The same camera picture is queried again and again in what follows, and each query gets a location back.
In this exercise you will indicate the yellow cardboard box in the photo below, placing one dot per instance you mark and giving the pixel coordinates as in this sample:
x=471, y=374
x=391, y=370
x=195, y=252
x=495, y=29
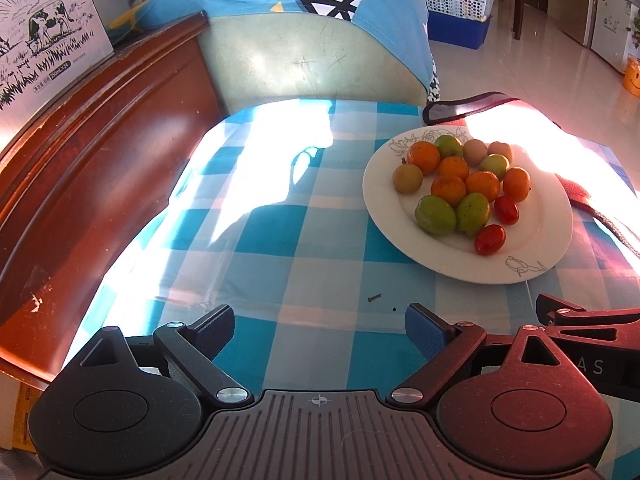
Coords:
x=27, y=420

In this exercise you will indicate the coral cloth with dark trim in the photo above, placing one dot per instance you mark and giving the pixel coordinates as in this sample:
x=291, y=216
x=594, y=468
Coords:
x=575, y=192

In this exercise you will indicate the white floral print plate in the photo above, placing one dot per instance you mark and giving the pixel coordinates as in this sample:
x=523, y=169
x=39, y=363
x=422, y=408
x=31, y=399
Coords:
x=530, y=230

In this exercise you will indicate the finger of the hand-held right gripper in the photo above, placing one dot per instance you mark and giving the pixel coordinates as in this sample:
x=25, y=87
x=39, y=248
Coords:
x=600, y=317

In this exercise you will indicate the white cow print box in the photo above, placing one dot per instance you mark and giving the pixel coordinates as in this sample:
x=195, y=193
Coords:
x=45, y=35

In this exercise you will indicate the blue white checked tablecloth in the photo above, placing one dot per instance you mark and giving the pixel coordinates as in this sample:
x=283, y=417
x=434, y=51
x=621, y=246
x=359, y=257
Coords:
x=300, y=260

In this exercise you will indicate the silver refrigerator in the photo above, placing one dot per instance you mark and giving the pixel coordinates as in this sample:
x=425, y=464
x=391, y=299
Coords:
x=575, y=5

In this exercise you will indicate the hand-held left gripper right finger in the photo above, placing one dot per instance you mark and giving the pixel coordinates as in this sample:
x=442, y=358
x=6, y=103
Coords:
x=425, y=332

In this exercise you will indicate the dark houndstooth sofa cover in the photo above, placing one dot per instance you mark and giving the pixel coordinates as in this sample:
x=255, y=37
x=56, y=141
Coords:
x=432, y=87

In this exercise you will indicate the red cherry tomato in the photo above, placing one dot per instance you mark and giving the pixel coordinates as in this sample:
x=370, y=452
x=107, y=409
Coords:
x=490, y=239
x=506, y=209

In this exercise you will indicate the white chest freezer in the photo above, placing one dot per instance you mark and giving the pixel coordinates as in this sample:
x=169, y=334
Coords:
x=612, y=30

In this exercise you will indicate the orange smiley face bin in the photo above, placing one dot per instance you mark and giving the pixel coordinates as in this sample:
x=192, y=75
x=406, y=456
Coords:
x=632, y=75

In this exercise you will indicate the brown jujube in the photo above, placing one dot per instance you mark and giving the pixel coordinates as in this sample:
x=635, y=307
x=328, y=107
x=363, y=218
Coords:
x=475, y=150
x=500, y=150

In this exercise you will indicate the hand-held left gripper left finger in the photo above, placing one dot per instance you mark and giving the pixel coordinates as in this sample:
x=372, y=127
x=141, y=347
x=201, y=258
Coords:
x=212, y=330

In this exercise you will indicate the white plastic basket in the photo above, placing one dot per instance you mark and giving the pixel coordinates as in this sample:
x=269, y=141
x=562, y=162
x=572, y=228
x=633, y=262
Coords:
x=455, y=5

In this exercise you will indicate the blue plastic bin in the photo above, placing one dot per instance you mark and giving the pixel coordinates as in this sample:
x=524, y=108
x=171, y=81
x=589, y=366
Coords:
x=455, y=32

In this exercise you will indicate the pale green cushion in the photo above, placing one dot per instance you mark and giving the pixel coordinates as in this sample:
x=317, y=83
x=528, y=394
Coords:
x=300, y=60

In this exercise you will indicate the green jujube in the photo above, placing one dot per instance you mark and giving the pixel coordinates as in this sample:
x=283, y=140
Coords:
x=448, y=146
x=435, y=214
x=494, y=165
x=472, y=212

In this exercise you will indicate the dark wooden chair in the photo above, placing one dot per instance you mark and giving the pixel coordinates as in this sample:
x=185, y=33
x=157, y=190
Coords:
x=519, y=10

